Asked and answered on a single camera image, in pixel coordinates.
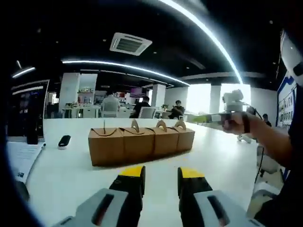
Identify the dark display screen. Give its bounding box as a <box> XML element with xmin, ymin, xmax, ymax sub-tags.
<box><xmin>11</xmin><ymin>79</ymin><xmax>50</xmax><ymax>142</ymax></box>

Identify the purple wall screen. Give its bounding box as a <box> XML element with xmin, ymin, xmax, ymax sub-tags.
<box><xmin>130</xmin><ymin>87</ymin><xmax>143</xmax><ymax>98</ymax></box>

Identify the brown paper box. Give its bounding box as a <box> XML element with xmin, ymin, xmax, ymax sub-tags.
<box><xmin>119</xmin><ymin>119</ymin><xmax>156</xmax><ymax>164</ymax></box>
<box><xmin>174</xmin><ymin>120</ymin><xmax>196</xmax><ymax>152</ymax></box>
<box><xmin>88</xmin><ymin>120</ymin><xmax>125</xmax><ymax>167</ymax></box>
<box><xmin>151</xmin><ymin>120</ymin><xmax>180</xmax><ymax>156</ymax></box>

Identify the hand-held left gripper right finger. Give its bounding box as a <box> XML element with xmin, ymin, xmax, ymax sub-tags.
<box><xmin>177</xmin><ymin>166</ymin><xmax>262</xmax><ymax>227</ymax></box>

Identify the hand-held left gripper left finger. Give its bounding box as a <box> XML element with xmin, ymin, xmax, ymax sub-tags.
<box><xmin>53</xmin><ymin>165</ymin><xmax>146</xmax><ymax>227</ymax></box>

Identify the white worn neck device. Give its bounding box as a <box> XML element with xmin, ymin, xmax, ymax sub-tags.
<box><xmin>279</xmin><ymin>29</ymin><xmax>303</xmax><ymax>78</ymax></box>

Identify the white ceiling air conditioner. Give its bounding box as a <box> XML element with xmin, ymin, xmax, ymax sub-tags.
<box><xmin>109</xmin><ymin>32</ymin><xmax>153</xmax><ymax>56</ymax></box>

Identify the white office chair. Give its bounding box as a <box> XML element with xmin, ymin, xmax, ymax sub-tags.
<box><xmin>139</xmin><ymin>106</ymin><xmax>160</xmax><ymax>119</ymax></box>

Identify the black and white small device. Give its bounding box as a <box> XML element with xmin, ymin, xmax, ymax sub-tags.
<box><xmin>58</xmin><ymin>135</ymin><xmax>71</xmax><ymax>150</ymax></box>

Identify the blue framed wall board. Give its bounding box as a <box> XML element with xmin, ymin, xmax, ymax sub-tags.
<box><xmin>275</xmin><ymin>72</ymin><xmax>298</xmax><ymax>130</ymax></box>

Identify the short ceiling light strip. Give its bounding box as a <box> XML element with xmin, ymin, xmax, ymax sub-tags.
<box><xmin>11</xmin><ymin>67</ymin><xmax>36</xmax><ymax>78</ymax></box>

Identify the white display partition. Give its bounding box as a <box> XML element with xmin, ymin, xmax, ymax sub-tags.
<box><xmin>60</xmin><ymin>72</ymin><xmax>98</xmax><ymax>119</ymax></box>

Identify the black cable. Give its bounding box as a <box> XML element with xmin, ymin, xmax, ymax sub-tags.
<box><xmin>256</xmin><ymin>145</ymin><xmax>266</xmax><ymax>185</ymax></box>
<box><xmin>241</xmin><ymin>101</ymin><xmax>265</xmax><ymax>120</ymax></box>

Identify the white paper sheet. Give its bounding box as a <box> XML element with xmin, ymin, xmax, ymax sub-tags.
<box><xmin>6</xmin><ymin>141</ymin><xmax>46</xmax><ymax>183</ymax></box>

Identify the long curved ceiling light strip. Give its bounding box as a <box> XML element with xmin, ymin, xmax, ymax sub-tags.
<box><xmin>160</xmin><ymin>0</ymin><xmax>245</xmax><ymax>85</ymax></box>

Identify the person's right hand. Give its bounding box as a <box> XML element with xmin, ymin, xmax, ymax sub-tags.
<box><xmin>222</xmin><ymin>114</ymin><xmax>252</xmax><ymax>140</ymax></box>

